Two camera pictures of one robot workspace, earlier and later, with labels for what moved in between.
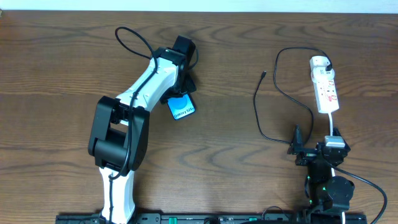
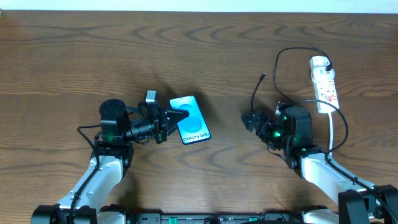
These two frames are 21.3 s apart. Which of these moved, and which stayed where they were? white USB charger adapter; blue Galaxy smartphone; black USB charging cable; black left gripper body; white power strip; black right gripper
Moved: black right gripper; black left gripper body; blue Galaxy smartphone
Stayed: white power strip; white USB charger adapter; black USB charging cable
